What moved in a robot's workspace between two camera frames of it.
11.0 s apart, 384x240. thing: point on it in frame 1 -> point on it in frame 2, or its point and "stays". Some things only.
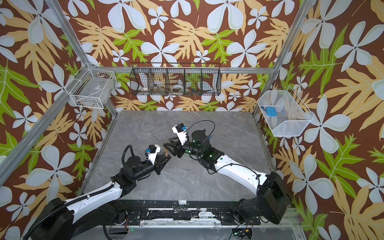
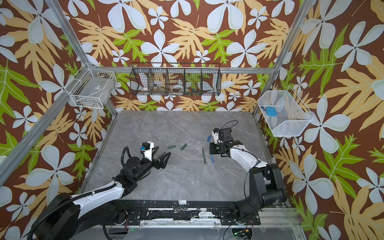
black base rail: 180,213 stays
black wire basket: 175,79 stays
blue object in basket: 270,111 stays
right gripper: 179,147 -> 218,147
